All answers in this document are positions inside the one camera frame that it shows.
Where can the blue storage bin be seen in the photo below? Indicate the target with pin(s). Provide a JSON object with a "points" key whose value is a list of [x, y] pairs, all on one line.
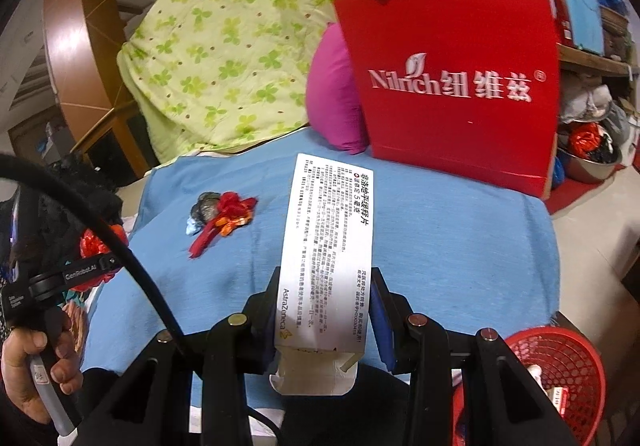
{"points": [[580, 10]]}

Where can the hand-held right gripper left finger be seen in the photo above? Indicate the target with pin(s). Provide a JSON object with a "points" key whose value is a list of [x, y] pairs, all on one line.
{"points": [[260, 311]]}

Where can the red plastic wrapper scraps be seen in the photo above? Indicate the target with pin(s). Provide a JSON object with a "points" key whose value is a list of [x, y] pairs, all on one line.
{"points": [[230, 212]]}

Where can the black plastic bag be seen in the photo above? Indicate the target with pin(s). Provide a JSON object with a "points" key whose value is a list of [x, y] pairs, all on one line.
{"points": [[604, 148]]}

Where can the pink pillow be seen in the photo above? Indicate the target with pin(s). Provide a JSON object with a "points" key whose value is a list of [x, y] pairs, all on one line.
{"points": [[332, 100]]}

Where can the black fuzzy cloth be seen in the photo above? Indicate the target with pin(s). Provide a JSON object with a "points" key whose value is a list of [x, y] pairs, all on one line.
{"points": [[60, 221]]}

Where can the red floor mat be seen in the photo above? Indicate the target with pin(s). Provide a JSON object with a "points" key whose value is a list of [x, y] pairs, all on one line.
{"points": [[565, 196]]}

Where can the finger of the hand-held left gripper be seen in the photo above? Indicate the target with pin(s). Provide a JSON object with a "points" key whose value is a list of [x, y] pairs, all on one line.
{"points": [[85, 271]]}

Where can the red paper bag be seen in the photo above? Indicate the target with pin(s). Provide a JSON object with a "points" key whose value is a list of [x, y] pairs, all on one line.
{"points": [[450, 135]]}

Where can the red plastic basket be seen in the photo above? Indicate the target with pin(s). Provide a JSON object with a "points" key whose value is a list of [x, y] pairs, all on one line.
{"points": [[575, 376]]}

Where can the dark grey plastic bag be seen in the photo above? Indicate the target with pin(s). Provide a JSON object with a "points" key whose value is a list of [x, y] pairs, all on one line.
{"points": [[205, 207]]}

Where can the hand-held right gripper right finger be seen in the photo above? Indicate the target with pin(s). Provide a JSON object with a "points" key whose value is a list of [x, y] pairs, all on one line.
{"points": [[382, 331]]}

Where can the person's left hand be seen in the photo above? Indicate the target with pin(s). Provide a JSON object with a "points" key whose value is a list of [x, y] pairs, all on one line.
{"points": [[25, 376]]}

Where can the green clover print quilt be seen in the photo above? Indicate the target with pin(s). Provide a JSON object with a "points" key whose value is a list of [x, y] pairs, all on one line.
{"points": [[225, 50]]}

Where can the white medicine box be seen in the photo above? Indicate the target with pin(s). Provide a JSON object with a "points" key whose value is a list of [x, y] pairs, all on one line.
{"points": [[325, 251]]}

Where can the light blue wrapper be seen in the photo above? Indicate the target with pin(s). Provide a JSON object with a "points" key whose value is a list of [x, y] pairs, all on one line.
{"points": [[193, 227]]}

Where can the grey sacks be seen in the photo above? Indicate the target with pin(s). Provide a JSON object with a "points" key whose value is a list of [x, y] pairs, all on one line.
{"points": [[582, 103]]}

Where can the wooden shelf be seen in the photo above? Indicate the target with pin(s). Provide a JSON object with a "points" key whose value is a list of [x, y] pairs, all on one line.
{"points": [[590, 58]]}

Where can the blue plastic bag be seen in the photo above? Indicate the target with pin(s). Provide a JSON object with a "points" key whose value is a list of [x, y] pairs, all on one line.
{"points": [[557, 173]]}

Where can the wooden headboard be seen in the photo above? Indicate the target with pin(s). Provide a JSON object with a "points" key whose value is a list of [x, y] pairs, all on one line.
{"points": [[80, 50]]}

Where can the blue blanket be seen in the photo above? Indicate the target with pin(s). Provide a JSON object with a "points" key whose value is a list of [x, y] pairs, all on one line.
{"points": [[450, 251]]}

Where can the colourful patterned cloth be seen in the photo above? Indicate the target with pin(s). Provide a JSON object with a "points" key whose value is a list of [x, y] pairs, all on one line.
{"points": [[75, 321]]}

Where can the steel basin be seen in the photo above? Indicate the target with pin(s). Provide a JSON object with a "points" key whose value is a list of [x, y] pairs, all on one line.
{"points": [[590, 170]]}

